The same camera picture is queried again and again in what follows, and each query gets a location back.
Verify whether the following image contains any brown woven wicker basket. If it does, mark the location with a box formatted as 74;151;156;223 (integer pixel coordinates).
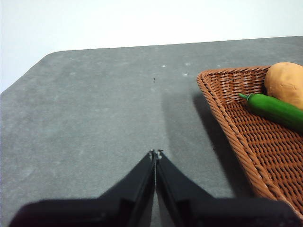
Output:
196;65;303;220

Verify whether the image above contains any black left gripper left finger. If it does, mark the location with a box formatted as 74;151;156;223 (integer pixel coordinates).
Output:
8;148;156;227

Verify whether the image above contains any green cucumber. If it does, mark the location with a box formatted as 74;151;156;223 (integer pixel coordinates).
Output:
238;93;303;133

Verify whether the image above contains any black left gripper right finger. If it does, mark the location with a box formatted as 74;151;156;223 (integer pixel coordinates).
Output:
155;150;303;227

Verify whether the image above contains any yellow-brown potato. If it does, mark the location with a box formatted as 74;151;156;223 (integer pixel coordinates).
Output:
264;62;303;110

